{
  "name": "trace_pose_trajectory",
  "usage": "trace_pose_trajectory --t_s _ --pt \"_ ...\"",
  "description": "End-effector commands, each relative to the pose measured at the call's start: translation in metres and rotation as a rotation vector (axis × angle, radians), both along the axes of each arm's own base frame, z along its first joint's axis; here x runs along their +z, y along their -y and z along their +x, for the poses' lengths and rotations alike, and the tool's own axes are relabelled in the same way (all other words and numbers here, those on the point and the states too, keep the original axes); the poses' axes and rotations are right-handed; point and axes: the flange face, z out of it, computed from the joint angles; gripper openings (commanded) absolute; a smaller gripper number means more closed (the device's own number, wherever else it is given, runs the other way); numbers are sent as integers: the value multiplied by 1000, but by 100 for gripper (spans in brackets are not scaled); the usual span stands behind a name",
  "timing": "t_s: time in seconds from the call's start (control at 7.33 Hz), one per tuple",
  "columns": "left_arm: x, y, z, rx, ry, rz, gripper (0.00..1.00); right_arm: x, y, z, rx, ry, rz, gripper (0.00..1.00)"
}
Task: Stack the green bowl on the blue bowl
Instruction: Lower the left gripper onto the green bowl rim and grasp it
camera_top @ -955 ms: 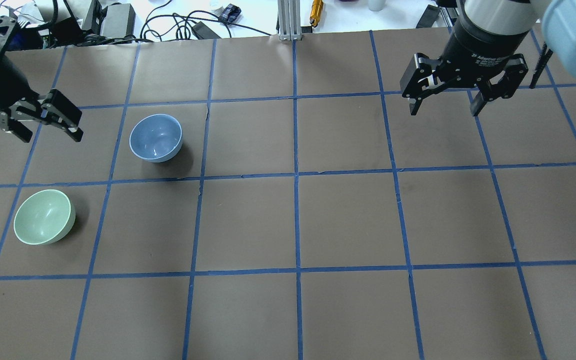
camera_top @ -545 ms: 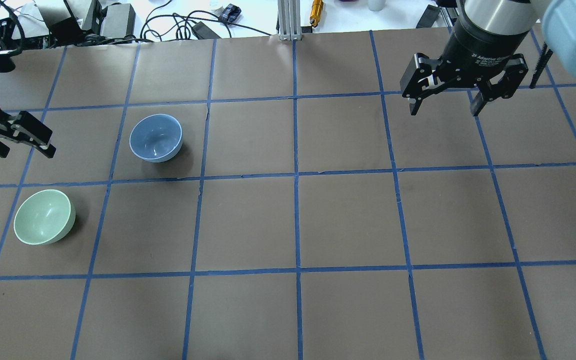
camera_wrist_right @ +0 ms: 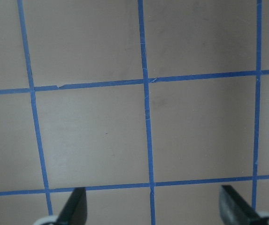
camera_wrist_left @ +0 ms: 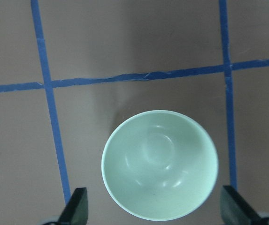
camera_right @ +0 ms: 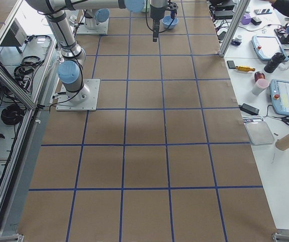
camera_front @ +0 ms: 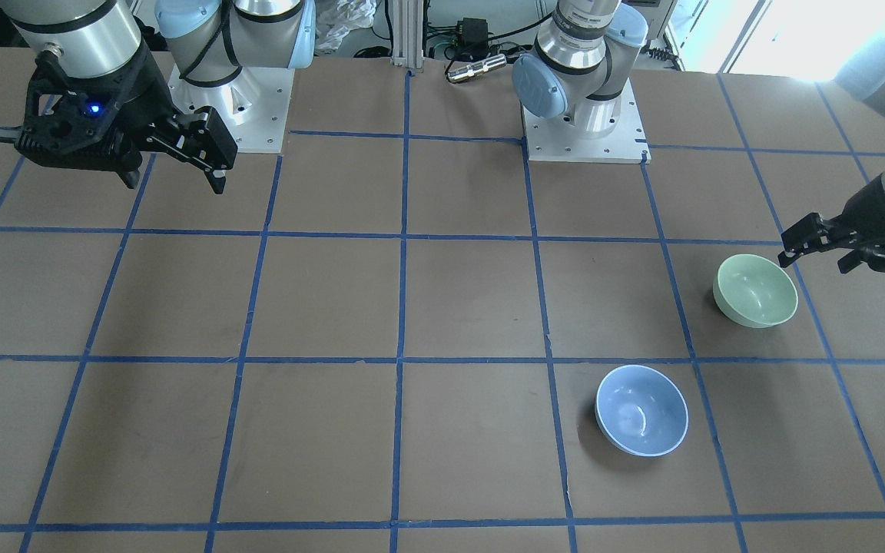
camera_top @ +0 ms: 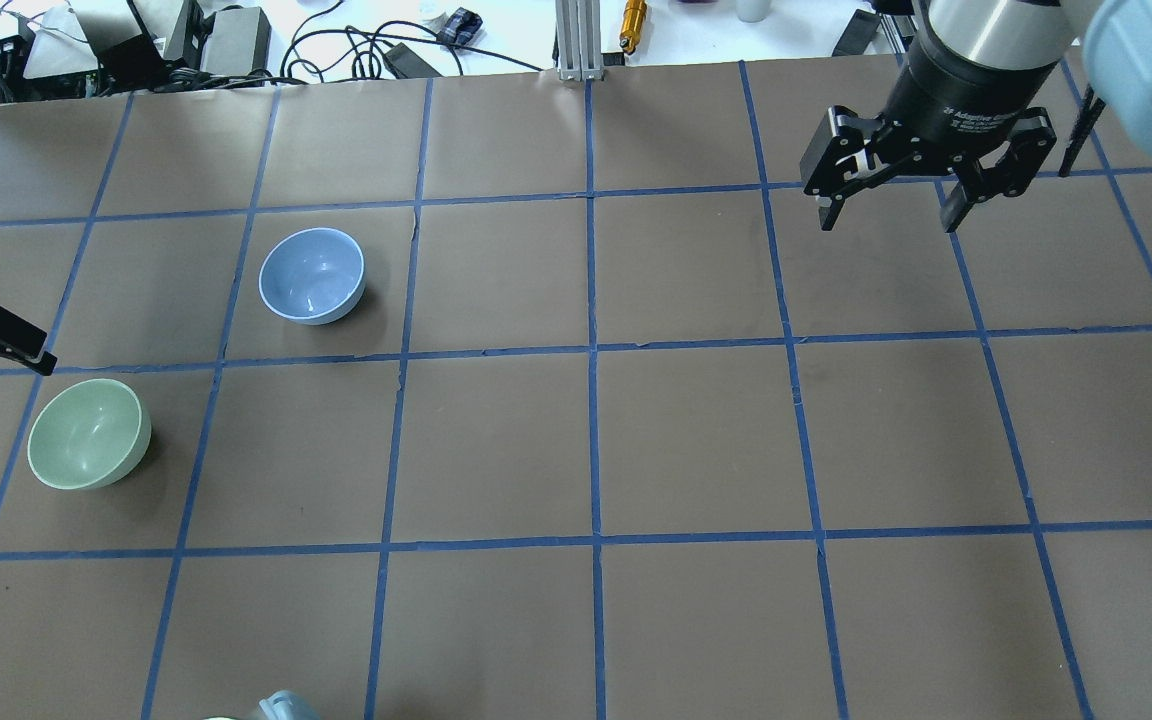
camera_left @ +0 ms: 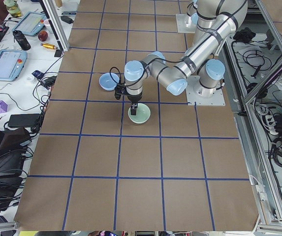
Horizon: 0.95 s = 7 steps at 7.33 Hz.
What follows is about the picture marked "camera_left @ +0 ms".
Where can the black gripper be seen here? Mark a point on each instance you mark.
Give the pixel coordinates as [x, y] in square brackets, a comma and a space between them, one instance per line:
[134, 99]

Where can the green bowl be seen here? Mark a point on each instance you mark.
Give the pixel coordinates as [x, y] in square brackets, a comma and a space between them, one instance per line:
[143, 114]

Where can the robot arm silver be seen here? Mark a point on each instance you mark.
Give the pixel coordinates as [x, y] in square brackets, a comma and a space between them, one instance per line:
[217, 19]
[191, 15]

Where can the blue bowl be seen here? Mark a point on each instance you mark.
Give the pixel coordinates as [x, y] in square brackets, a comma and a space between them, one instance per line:
[109, 81]

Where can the black power adapter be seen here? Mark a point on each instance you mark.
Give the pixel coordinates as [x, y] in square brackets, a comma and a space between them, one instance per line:
[23, 120]

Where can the yellow metal tool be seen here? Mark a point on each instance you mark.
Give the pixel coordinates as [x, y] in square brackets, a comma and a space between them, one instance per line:
[49, 46]

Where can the red apple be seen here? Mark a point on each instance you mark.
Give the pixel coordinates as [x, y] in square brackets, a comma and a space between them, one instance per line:
[42, 35]

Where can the black water bottle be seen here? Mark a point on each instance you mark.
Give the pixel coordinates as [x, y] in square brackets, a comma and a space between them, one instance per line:
[21, 40]

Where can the far teach pendant tablet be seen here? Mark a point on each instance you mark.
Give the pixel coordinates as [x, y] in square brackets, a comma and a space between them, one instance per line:
[31, 24]

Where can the teach pendant tablet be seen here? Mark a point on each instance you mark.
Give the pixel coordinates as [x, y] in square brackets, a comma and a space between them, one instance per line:
[31, 24]
[11, 64]

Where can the near teach pendant tablet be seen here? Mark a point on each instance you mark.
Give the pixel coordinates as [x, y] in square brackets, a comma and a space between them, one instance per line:
[11, 64]

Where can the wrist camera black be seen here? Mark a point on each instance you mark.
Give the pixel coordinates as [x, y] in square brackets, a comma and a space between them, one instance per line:
[120, 91]

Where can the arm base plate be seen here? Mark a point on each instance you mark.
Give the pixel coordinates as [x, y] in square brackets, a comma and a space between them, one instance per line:
[200, 96]
[181, 27]

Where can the aluminium frame post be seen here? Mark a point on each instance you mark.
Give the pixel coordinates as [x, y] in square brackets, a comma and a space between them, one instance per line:
[49, 9]

